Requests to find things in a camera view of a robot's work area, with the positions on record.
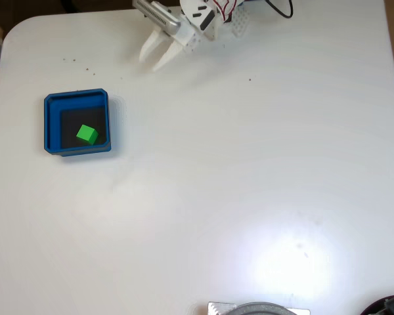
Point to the blue square box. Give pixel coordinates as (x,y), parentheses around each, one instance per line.
(52,124)

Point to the black object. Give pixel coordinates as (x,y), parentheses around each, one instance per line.
(392,305)

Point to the silver camera box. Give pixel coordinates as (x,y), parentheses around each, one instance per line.
(157,14)

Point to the grey round object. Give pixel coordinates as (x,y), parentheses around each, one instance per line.
(262,309)

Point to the green cube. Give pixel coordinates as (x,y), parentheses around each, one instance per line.
(86,134)

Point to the silver metal plate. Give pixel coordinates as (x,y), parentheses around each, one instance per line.
(216,308)

